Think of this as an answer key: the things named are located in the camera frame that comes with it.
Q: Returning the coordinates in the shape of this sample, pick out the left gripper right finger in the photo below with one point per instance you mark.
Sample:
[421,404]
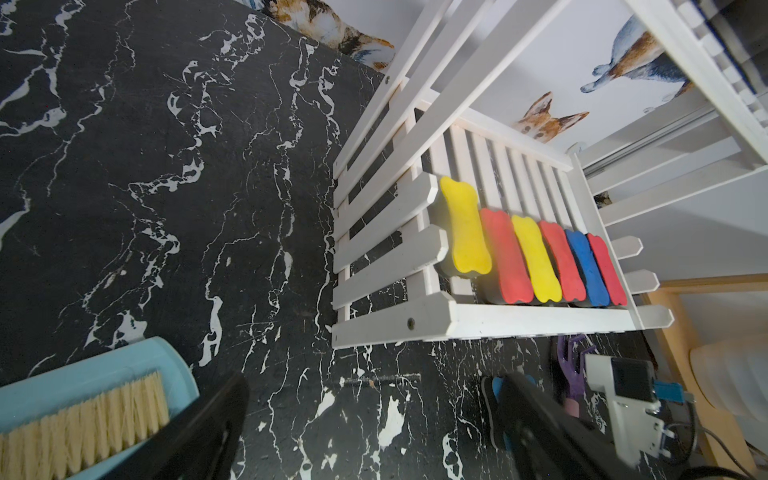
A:
[547,443]

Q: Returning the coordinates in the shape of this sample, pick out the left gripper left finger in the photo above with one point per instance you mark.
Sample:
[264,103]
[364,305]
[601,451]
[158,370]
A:
[199,443]

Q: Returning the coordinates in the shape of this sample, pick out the blue eraser bottom shelf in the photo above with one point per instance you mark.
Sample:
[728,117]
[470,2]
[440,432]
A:
[596,291]

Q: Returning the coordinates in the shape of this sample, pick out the wooden corner shelf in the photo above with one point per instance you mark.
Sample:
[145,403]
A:
[728,378]

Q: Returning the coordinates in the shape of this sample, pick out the white wooden two-tier shelf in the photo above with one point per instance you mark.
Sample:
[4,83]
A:
[389,222]

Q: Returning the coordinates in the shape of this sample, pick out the red eraser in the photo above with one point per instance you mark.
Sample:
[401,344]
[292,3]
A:
[508,283]
[607,270]
[572,285]

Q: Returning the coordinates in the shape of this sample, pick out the yellow eraser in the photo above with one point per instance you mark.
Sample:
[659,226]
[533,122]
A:
[545,284]
[469,254]

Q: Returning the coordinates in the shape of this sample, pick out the red eraser bottom far right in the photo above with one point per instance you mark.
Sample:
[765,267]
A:
[607,270]

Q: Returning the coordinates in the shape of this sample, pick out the yellow eraser bottom far left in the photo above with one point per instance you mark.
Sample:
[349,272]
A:
[469,254]

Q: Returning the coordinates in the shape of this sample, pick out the purple toy rake pink handle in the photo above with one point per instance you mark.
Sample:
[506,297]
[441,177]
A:
[570,356]

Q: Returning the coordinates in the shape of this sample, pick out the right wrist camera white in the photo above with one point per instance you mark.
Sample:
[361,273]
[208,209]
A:
[634,397]

